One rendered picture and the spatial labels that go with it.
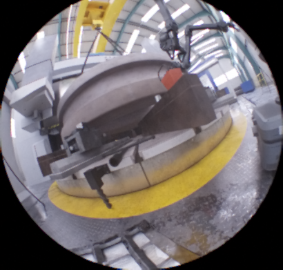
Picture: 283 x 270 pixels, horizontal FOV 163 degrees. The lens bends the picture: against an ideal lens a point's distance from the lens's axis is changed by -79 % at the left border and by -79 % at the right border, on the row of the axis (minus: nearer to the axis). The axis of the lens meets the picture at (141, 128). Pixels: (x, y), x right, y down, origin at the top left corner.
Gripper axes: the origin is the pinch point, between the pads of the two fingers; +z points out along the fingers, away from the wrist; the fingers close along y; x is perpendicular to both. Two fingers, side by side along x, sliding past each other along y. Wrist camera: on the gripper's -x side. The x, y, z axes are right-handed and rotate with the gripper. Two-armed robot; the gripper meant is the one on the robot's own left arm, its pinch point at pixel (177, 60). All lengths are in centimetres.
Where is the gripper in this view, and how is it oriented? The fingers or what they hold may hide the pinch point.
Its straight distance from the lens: 64.2
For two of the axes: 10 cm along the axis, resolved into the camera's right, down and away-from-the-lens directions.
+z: 0.9, 9.1, 4.0
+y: -8.0, 3.0, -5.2
